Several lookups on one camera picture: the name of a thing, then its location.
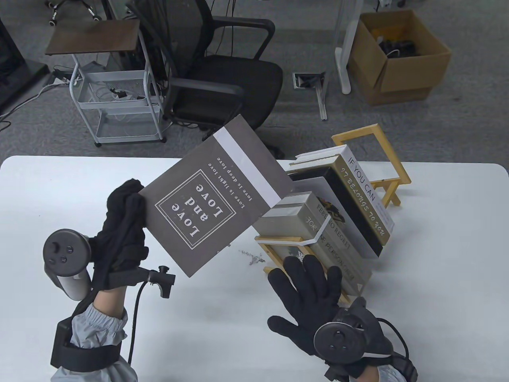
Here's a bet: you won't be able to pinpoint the gold spine white book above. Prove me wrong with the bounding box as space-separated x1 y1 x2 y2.
294 144 395 245

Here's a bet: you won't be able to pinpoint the black mesh office chair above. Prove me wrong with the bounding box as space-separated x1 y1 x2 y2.
126 0 286 160

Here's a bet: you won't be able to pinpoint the person's right hand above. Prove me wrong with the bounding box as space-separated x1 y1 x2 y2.
267 255 375 381

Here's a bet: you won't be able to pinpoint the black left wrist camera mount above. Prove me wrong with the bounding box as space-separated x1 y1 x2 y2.
107 266 176 299

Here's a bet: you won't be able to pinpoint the white cart wooden top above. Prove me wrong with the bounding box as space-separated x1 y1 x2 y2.
45 19 167 148

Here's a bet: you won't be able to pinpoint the grey book pictured spine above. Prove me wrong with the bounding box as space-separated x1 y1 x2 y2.
274 192 375 275

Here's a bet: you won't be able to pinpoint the metal floor socket box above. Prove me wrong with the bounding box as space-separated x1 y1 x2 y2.
293 72 327 90

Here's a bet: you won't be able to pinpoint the black left forearm band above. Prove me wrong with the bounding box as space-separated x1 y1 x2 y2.
51 306 128 368

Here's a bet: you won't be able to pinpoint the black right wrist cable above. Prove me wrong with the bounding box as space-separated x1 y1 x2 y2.
376 316 410 359

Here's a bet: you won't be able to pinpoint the black cabinet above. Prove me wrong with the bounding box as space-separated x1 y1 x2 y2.
0 18 49 114

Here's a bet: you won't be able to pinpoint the person's left hand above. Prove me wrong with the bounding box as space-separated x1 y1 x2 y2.
92 179 150 293

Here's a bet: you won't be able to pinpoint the black spine white book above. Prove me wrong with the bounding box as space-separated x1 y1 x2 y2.
287 166 383 258

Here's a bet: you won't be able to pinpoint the brown cardboard box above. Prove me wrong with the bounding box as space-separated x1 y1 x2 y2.
348 10 452 106

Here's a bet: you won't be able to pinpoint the black right forearm band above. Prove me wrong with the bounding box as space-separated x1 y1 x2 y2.
382 354 418 382

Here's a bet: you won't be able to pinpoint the tangled cables and chargers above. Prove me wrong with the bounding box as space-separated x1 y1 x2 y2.
95 86 148 104

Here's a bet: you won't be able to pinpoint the white desk leg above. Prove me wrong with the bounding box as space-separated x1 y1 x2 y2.
334 0 364 95

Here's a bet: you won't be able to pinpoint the black left hand controller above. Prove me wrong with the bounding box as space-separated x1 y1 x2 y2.
43 230 93 302

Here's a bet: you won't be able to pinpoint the thick grey book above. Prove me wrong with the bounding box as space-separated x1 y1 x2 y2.
138 115 294 278

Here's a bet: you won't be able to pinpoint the office chair wheel base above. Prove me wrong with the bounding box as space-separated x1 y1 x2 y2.
45 0 102 27

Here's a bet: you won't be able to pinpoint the black cable bundle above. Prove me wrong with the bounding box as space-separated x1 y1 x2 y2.
378 38 418 59

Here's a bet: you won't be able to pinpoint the black right hand controller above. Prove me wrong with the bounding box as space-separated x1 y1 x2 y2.
313 296 395 363

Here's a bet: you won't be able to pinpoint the grey metal desk foot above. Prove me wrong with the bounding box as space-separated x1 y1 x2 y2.
315 71 330 121

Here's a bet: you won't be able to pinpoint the white floor cable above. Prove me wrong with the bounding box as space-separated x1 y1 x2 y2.
0 82 60 120

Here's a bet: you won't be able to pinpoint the wooden book rack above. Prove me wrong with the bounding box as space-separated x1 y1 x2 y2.
254 124 411 305

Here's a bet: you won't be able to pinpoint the black hand controller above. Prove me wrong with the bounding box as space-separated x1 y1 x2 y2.
43 230 93 302
313 296 395 363

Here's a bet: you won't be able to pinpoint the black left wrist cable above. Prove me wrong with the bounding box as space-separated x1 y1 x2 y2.
127 281 148 363

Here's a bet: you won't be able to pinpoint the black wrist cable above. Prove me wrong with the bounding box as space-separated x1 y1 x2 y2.
127 281 148 363
376 316 410 359

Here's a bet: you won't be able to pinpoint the person's left forearm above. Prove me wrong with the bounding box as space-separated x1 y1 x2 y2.
52 285 138 382

